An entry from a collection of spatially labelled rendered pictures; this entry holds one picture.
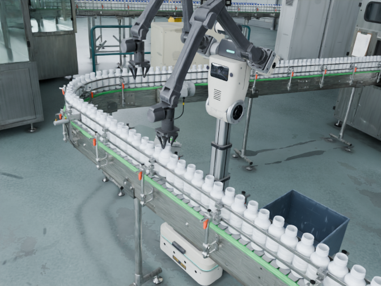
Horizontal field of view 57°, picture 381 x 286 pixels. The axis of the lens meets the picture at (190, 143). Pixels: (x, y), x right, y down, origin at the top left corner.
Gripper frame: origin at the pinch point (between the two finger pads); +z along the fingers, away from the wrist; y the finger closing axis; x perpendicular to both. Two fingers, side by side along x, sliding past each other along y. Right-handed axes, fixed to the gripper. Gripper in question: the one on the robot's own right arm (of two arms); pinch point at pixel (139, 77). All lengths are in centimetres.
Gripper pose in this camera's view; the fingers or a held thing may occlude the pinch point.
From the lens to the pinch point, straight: 199.2
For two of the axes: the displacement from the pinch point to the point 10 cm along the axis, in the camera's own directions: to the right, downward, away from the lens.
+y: -7.4, 2.6, -6.2
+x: 6.7, 3.6, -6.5
